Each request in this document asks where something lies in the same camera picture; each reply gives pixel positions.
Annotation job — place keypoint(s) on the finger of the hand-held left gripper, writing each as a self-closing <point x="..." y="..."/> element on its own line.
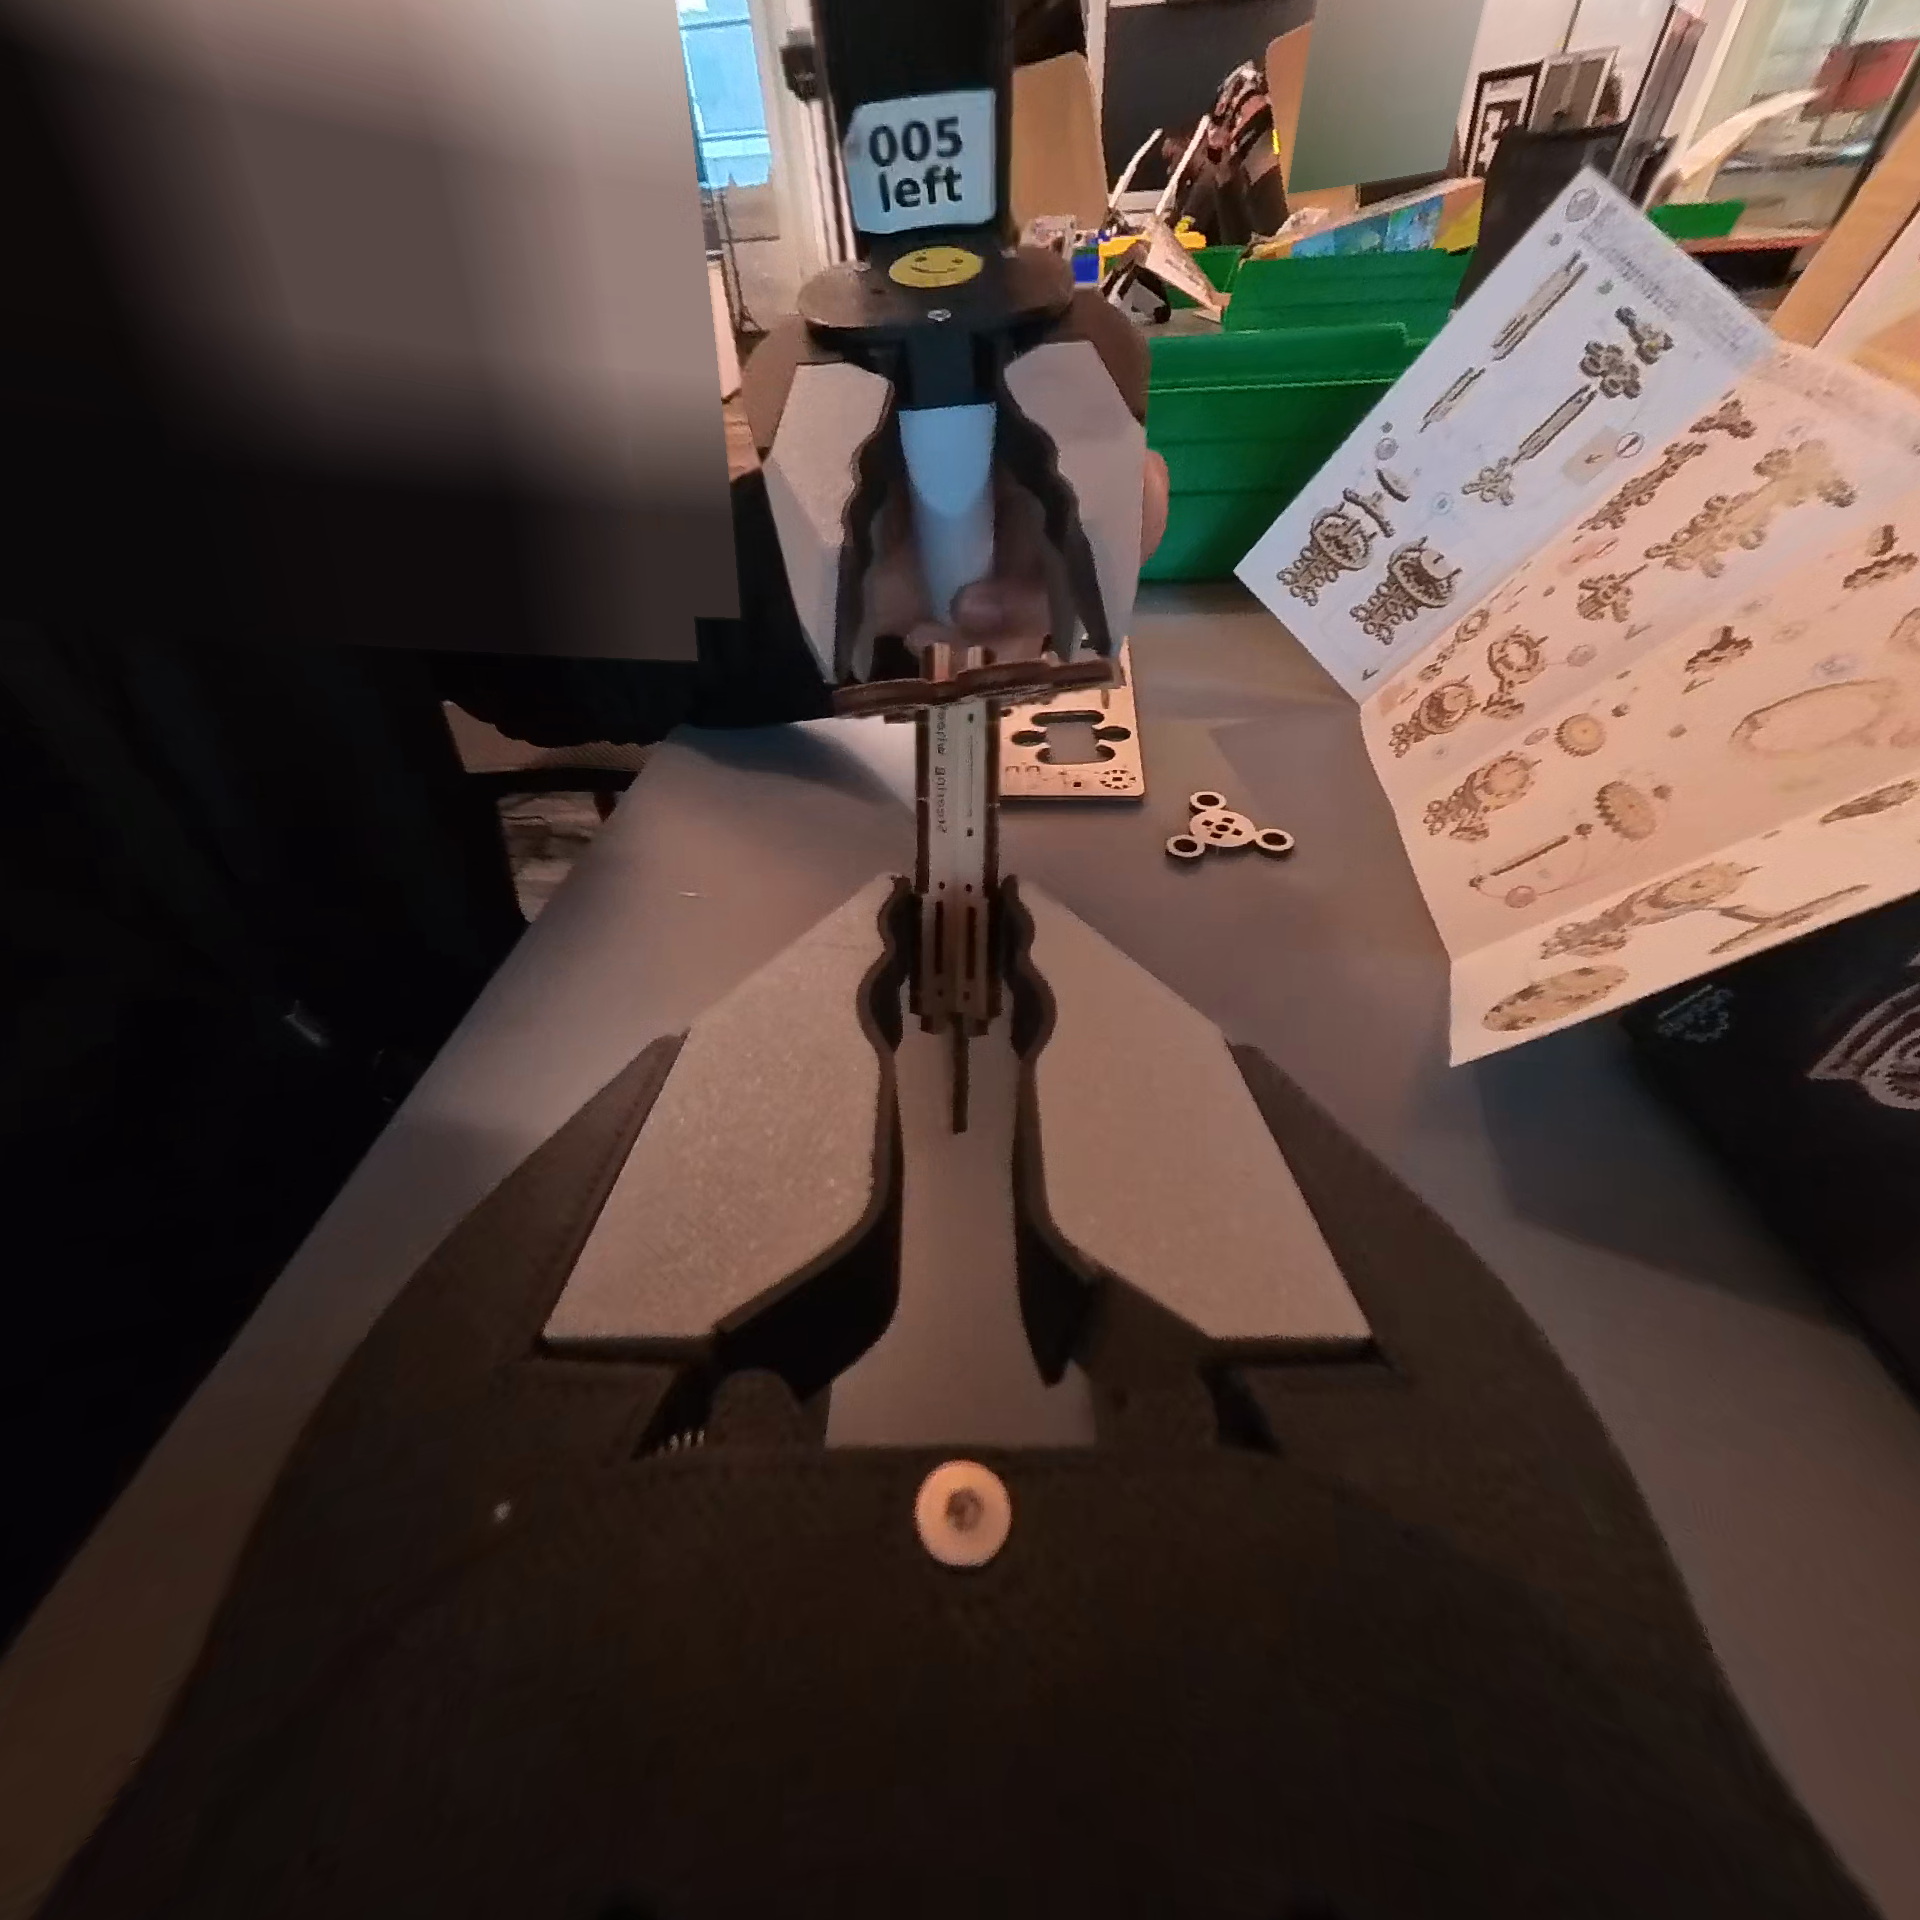
<point x="1095" y="452"/>
<point x="811" y="482"/>

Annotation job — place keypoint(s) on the black cardboard box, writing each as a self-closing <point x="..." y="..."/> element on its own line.
<point x="1770" y="1141"/>

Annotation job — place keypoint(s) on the colourful printed box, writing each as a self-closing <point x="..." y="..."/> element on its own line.
<point x="1412" y="223"/>

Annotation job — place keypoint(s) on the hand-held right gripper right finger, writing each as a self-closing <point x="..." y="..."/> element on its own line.
<point x="1184" y="1186"/>

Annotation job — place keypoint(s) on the black monitor screen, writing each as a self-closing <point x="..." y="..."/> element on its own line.
<point x="1184" y="77"/>

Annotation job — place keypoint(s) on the person's left hand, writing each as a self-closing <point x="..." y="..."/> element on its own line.
<point x="1020" y="580"/>

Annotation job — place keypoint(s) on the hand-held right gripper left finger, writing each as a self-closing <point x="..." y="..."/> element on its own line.
<point x="720" y="1171"/>

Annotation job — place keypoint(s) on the black yellow device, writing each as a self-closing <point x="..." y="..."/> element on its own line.
<point x="1237" y="136"/>

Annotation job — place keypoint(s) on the black white marker tag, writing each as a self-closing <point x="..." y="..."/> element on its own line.
<point x="1500" y="112"/>

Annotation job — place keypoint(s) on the brown cardboard sheet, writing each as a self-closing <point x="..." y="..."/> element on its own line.
<point x="1059" y="149"/>

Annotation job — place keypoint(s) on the white plastic device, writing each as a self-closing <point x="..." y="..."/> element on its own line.
<point x="1155" y="274"/>

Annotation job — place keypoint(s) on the folded instruction sheet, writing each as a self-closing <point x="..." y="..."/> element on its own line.
<point x="1651" y="630"/>

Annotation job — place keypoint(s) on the wooden model shaft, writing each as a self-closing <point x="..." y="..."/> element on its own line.
<point x="956" y="839"/>

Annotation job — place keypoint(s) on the small three-lobed wooden part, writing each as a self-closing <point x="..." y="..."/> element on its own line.
<point x="1207" y="835"/>

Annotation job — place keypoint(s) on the punched-out plywood sheet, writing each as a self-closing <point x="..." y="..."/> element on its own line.
<point x="1020" y="783"/>

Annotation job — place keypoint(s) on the large green plastic bin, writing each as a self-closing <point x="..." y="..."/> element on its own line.
<point x="1261" y="452"/>

